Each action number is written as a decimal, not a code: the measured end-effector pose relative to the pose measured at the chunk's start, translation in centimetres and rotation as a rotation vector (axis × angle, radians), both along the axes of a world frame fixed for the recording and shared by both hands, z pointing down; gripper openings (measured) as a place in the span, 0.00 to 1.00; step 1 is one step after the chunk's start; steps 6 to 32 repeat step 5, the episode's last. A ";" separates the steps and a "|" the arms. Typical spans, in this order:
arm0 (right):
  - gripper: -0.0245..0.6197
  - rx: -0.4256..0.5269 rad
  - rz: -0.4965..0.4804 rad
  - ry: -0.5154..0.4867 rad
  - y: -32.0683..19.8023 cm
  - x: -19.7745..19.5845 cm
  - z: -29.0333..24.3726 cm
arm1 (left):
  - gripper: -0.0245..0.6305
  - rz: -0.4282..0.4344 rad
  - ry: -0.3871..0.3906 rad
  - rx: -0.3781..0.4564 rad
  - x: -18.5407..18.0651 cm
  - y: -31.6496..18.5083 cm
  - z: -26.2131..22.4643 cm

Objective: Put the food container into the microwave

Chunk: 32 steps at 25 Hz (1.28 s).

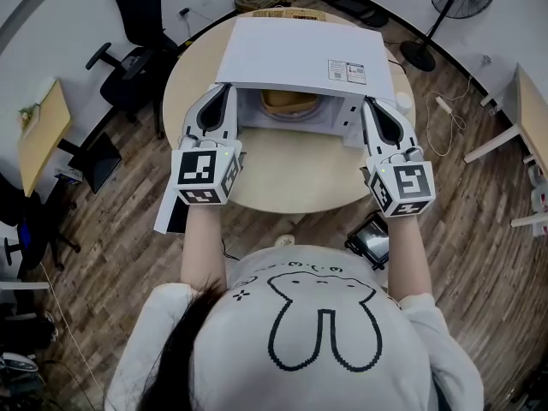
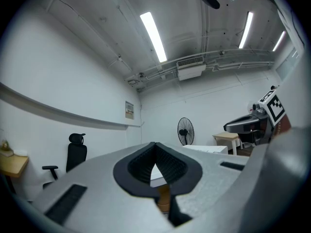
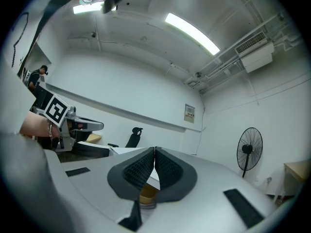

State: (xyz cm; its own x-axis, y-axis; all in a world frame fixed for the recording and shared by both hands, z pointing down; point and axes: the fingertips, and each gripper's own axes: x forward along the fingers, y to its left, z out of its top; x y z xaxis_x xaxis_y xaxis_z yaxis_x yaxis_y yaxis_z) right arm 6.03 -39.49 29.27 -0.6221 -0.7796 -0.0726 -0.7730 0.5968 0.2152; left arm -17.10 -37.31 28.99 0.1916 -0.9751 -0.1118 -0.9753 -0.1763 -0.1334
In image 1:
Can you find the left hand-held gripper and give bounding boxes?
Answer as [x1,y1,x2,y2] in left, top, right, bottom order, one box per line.
[170,83,246,207]

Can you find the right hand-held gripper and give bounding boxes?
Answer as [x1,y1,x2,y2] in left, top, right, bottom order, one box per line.
[361,97,437,219]

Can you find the tan food container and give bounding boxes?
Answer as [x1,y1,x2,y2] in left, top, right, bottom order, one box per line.
[259,89,320,117]

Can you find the white microwave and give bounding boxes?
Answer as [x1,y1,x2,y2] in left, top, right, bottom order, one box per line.
[153,17,398,235]

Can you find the person's right forearm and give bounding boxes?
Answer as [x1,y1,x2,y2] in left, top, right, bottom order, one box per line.
[386,214,434,302]

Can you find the person's left forearm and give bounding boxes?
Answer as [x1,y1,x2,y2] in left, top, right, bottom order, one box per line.
[179,201,228,294]

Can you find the black screen device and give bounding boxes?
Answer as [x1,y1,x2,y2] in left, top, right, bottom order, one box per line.
[344,212,391,272]

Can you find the black office chair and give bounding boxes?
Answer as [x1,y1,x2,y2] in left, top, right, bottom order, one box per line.
[85,0,182,124]

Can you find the black flat panel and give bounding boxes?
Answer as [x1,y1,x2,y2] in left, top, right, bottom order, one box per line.
[67,132,123,194]

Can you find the black floor mats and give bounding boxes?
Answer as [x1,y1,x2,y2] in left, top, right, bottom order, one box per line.
[323,0,389,28]

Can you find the brown cardboard box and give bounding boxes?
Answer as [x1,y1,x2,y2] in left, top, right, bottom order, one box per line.
[251,8,327,21]

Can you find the wooden desk with white legs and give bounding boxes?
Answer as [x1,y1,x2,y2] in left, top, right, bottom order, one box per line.
[464,62,548,229]

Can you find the blue box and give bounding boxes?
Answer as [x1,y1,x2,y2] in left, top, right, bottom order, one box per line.
[53,168,85,184]

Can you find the white jug with red label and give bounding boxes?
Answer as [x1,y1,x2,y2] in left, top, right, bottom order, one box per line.
[528,164,548,188]
[530,187,548,235]

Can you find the wooden desk with black legs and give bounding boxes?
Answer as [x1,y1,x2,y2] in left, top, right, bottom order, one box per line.
[16,77,82,199]

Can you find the small flower plant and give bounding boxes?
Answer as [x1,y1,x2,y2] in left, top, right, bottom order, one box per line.
[18,104,43,126]

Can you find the black swivel chair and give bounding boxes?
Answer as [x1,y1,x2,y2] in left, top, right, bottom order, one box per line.
[0,172,82,273]

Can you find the person's white printed shirt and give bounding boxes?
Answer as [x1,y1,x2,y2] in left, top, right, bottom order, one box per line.
[104,245,485,411]

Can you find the white grey floor appliance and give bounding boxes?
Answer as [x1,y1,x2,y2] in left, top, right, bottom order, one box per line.
[0,350,40,375]

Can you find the white power strip with cable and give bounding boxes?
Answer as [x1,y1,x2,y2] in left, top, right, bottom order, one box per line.
[421,73,472,157]

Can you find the thin white floor cable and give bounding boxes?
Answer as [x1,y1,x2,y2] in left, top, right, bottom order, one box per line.
[39,262,108,402]

